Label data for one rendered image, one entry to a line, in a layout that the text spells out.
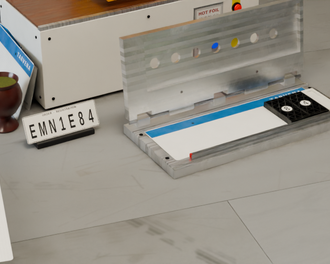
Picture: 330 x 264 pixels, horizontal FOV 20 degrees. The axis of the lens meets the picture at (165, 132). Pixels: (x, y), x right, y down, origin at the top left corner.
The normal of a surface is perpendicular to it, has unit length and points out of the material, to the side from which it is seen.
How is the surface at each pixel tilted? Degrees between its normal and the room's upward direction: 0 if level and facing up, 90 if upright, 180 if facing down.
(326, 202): 0
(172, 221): 0
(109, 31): 90
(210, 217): 0
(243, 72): 83
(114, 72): 90
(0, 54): 69
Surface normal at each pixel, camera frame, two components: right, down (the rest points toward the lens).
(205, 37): 0.50, 0.32
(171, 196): 0.00, -0.87
